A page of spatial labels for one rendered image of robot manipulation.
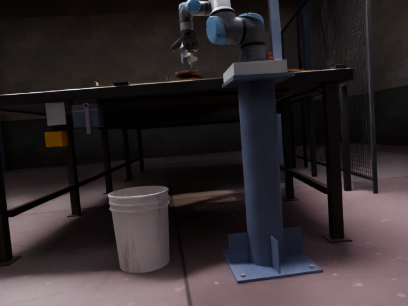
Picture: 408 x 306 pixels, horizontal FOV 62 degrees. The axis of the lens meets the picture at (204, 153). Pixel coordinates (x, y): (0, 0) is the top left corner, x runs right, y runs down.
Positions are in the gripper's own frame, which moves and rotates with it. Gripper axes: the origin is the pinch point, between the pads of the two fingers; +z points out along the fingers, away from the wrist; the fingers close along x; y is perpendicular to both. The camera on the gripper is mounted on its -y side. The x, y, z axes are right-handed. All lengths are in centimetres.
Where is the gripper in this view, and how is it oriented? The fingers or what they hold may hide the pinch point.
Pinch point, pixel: (186, 66)
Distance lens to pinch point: 205.3
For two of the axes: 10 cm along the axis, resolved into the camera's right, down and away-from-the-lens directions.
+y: 9.6, -0.5, -2.8
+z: 0.8, 9.9, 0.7
